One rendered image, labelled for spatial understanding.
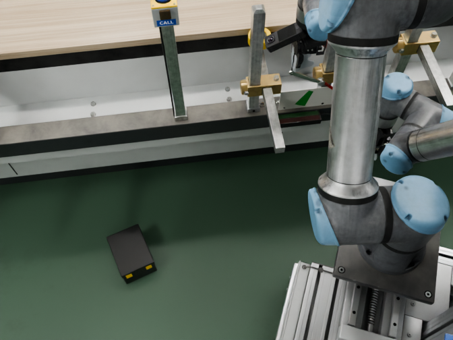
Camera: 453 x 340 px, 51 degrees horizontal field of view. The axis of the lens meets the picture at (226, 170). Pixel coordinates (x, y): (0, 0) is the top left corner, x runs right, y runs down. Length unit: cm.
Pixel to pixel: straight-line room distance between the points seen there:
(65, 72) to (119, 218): 80
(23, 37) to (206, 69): 65
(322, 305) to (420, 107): 53
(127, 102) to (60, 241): 80
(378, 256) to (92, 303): 144
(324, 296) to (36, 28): 131
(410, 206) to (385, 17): 36
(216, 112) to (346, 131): 93
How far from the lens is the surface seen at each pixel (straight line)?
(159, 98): 190
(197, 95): 190
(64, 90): 195
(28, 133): 183
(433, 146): 111
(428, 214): 98
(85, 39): 177
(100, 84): 191
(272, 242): 226
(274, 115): 157
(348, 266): 114
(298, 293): 120
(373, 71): 85
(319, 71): 166
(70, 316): 225
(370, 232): 97
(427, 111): 126
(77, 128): 178
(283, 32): 140
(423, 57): 168
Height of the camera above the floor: 209
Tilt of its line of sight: 60 degrees down
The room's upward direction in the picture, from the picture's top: 1 degrees counter-clockwise
